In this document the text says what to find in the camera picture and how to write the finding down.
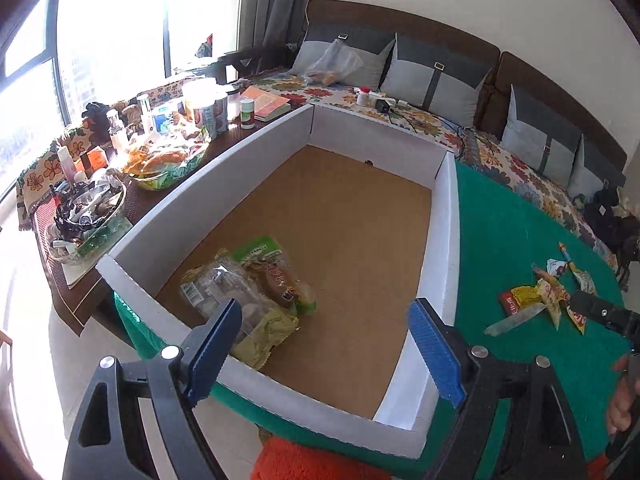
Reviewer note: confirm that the white plastic container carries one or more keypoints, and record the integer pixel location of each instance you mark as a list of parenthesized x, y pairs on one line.
[(199, 94)]

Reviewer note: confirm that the white bottle red cap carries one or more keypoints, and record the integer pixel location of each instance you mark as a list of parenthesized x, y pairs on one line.
[(363, 96)]

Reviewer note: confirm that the green tablecloth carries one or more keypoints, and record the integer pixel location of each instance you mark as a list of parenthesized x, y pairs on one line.
[(505, 220)]

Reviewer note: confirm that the clear glass bottle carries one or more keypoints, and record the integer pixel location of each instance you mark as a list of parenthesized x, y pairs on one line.
[(119, 132)]

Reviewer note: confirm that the white spray bottle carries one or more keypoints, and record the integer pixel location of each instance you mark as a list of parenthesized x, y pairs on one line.
[(147, 115)]

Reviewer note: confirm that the green label bread packet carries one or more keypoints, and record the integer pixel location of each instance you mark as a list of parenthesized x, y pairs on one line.
[(272, 280)]

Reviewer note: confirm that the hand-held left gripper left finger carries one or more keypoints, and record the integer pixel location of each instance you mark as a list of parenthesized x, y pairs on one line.
[(210, 355)]

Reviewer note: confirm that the glass bowl with snacks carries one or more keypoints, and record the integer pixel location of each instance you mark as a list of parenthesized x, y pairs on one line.
[(160, 160)]

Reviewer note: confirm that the orange book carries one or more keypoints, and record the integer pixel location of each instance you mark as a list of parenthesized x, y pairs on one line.
[(267, 102)]

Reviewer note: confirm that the dark figurine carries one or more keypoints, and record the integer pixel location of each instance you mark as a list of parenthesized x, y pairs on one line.
[(99, 117)]

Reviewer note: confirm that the brown headboard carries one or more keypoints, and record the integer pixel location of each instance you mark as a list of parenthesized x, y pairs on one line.
[(540, 72)]

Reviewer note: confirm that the clear plastic bag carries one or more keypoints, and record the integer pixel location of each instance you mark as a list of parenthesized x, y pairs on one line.
[(335, 62)]

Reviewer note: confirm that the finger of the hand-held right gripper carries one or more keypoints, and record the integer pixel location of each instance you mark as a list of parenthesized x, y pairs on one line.
[(600, 312)]

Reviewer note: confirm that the dark wooden side table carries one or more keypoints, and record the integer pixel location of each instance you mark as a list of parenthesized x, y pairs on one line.
[(150, 205)]

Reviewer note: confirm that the red snack packet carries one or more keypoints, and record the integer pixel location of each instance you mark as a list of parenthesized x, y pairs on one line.
[(510, 302)]

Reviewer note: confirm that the clear plastic snack packet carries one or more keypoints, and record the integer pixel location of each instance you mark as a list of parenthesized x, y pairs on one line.
[(215, 285)]

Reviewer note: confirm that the small yellow snack packet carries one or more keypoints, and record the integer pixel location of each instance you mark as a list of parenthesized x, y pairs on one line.
[(576, 319)]

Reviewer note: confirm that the floral bed cover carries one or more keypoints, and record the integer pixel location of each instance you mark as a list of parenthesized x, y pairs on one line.
[(520, 165)]

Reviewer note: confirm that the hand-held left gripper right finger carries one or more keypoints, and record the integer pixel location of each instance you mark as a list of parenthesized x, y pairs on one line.
[(437, 355)]

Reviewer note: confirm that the green cap bottle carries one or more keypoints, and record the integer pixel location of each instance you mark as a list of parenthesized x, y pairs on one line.
[(247, 112)]

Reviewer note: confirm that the orange fuzzy cushion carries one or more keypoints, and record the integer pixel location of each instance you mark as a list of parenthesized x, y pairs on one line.
[(300, 462)]

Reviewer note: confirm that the white triangular snack packet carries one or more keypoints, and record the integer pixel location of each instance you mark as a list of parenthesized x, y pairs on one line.
[(556, 267)]

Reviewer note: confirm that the yellow-green snack packet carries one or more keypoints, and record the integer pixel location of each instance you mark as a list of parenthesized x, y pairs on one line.
[(265, 335)]

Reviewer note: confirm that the dark wooden chair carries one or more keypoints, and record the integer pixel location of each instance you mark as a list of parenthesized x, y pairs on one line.
[(245, 60)]

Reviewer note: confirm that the white power strip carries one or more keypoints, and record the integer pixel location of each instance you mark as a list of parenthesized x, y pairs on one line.
[(400, 102)]

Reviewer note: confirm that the small orange box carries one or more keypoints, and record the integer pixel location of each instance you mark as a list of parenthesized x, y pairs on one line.
[(95, 159)]

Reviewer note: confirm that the white yellow snack packet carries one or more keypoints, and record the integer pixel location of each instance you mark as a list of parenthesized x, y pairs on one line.
[(584, 277)]

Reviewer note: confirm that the black bag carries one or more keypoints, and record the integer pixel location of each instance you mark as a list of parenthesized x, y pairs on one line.
[(607, 230)]

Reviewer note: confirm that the person's right hand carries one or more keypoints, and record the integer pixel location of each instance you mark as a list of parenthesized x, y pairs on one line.
[(622, 405)]

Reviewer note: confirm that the grey pillow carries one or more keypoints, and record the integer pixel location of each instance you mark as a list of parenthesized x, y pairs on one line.
[(320, 42), (530, 145), (590, 170), (415, 85)]

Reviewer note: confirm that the white cardboard box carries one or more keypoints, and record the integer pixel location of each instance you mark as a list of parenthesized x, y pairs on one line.
[(345, 220)]

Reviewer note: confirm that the silver snack packet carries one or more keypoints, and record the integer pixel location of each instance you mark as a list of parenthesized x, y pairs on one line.
[(515, 321)]

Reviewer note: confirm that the glass bowl with small tools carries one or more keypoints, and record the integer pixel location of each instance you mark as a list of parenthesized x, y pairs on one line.
[(85, 220)]

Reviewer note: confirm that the yellow-edged snack packet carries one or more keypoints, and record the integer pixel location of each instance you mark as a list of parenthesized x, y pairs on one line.
[(550, 295)]

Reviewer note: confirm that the grey curtain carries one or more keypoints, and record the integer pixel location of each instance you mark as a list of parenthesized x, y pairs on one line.
[(272, 0)]

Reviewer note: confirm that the tin can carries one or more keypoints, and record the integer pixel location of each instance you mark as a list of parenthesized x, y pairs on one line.
[(205, 117)]

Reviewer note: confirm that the slim white bottle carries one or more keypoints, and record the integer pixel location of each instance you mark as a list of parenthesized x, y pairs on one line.
[(65, 160)]

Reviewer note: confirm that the black power adapter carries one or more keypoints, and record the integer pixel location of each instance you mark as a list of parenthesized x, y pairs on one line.
[(385, 106)]

